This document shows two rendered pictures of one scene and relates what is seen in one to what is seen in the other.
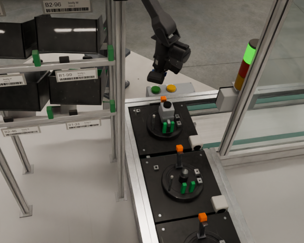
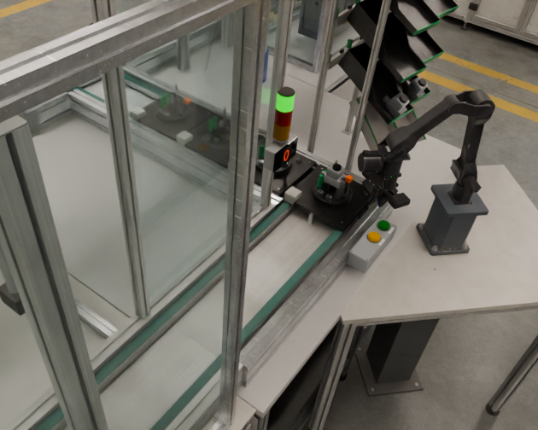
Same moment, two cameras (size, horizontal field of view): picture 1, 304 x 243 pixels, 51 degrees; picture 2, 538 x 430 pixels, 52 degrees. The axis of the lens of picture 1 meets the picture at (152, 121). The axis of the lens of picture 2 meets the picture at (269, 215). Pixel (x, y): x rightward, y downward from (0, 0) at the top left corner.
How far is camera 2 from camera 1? 2.14 m
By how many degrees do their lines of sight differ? 81
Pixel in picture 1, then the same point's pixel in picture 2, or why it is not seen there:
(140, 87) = (418, 260)
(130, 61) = (476, 287)
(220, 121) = (296, 251)
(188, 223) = not seen: hidden behind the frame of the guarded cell
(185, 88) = (363, 248)
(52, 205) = (339, 141)
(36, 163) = not seen: hidden behind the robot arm
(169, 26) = (393, 136)
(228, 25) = not seen: outside the picture
